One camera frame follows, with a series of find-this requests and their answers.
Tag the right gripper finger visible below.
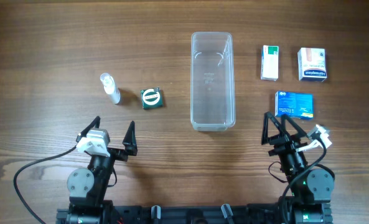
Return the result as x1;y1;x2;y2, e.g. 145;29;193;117
261;111;289;145
281;114;307;139

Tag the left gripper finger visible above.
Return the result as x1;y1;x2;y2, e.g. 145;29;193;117
122;121;138;156
77;116;101;140

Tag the blue medicine box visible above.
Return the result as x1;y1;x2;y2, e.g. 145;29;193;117
274;91;314;120

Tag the green Zam-Buk ointment box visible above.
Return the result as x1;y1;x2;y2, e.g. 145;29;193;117
141;87;164;110

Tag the white green medicine box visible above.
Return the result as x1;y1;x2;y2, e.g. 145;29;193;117
261;45;279;81

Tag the Hansaplast plaster box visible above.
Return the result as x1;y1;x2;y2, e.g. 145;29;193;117
297;47;327;82

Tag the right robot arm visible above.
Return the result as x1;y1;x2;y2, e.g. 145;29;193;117
261;112;335;223

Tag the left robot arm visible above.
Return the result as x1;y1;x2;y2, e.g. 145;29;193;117
62;116;138;224

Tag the clear plastic container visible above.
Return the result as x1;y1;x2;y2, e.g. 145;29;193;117
190;32;236;132

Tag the white spray bottle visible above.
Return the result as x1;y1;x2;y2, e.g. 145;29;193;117
100;73;121;104

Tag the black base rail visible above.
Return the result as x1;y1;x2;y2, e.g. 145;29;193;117
55;203;333;224

